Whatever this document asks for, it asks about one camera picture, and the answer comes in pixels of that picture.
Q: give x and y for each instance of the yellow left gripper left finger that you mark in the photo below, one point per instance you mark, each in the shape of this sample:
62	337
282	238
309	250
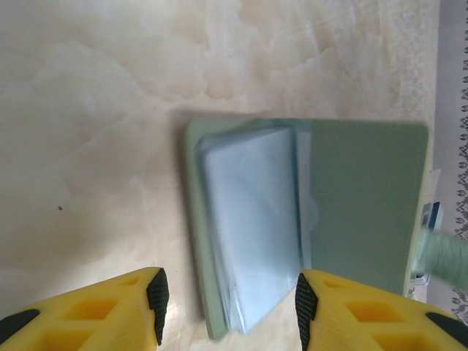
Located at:
91	318

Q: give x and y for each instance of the clear acrylic card box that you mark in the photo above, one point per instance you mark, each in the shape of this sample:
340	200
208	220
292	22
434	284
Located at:
433	215

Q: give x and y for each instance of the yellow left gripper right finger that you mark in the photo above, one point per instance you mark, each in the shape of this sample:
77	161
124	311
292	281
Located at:
365	318

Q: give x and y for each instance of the teal plastic lid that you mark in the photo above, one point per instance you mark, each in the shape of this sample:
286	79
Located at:
347	201

